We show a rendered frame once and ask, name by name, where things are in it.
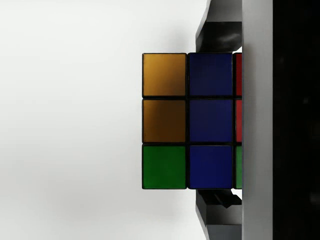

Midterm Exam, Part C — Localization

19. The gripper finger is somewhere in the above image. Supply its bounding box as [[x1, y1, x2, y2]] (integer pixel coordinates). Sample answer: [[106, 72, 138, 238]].
[[195, 0, 243, 54], [195, 189, 243, 240]]

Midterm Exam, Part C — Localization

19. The puzzle cube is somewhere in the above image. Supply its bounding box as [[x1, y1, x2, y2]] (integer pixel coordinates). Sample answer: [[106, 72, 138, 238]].
[[141, 52, 243, 190]]

